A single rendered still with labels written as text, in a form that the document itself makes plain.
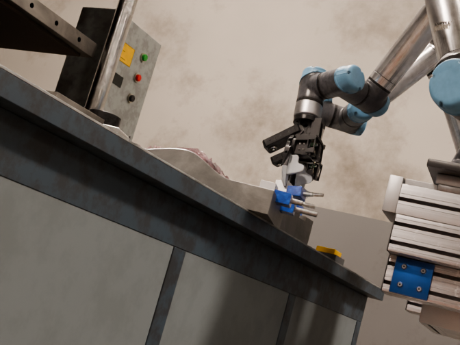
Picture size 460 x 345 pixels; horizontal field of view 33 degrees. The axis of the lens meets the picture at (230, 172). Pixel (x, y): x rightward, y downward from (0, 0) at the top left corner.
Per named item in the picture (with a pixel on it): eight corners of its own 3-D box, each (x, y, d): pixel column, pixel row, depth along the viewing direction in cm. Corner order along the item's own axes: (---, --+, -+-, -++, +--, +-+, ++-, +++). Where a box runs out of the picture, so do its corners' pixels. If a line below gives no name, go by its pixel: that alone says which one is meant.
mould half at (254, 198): (278, 232, 193) (289, 189, 195) (267, 214, 168) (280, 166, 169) (94, 184, 203) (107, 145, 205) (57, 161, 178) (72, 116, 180)
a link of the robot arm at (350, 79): (375, 74, 211) (343, 83, 219) (350, 57, 204) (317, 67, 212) (372, 100, 209) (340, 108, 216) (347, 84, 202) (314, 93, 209)
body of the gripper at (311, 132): (312, 153, 203) (320, 113, 207) (282, 153, 207) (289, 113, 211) (321, 165, 209) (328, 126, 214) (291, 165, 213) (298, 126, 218)
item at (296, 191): (324, 208, 202) (328, 189, 204) (318, 200, 198) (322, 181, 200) (278, 205, 208) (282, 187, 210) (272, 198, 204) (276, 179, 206)
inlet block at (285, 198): (312, 220, 177) (318, 197, 178) (311, 216, 172) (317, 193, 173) (257, 206, 179) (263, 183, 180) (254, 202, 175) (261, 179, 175)
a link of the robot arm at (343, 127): (367, 133, 235) (333, 122, 234) (357, 139, 246) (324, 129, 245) (374, 108, 236) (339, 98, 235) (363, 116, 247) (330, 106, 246)
